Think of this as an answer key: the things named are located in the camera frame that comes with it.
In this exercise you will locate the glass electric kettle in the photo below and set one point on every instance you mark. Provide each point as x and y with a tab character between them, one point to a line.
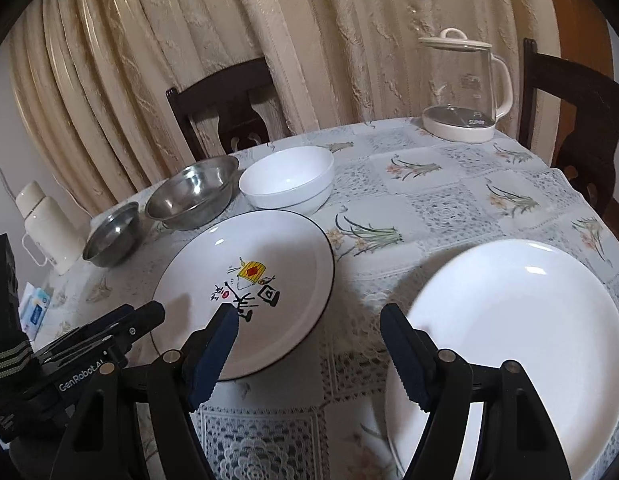
459	90

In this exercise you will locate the person's left forearm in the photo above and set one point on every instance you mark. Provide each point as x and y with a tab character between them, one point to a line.
4	310

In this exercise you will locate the large steel bowl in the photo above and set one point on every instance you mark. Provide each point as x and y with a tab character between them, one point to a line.
189	195

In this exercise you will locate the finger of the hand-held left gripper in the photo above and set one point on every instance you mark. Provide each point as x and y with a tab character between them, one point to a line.
112	319
147	317

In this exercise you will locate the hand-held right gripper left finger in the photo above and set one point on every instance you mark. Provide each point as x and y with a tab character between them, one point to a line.
214	355

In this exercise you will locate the small steel bowl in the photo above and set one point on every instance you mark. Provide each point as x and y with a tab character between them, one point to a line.
112	240

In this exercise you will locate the white ceramic bowl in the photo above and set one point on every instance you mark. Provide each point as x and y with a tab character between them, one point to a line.
284	175

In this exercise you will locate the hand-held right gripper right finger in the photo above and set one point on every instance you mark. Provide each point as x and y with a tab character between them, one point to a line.
407	355

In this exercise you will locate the blue and pink tissue pack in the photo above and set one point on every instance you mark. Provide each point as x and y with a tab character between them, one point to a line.
37	310

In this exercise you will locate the beige curtain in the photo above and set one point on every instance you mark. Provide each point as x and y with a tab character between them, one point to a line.
339	35

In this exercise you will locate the black rimmed painted plate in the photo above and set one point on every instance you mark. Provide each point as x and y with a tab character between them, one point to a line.
289	260

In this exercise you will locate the plain dark wooden chair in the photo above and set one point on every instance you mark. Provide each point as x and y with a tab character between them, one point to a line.
564	80

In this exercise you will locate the carved dark wooden chair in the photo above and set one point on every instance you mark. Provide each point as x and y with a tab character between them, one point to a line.
214	95

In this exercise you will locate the white thermos jug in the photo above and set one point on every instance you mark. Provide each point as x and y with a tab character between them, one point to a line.
44	230

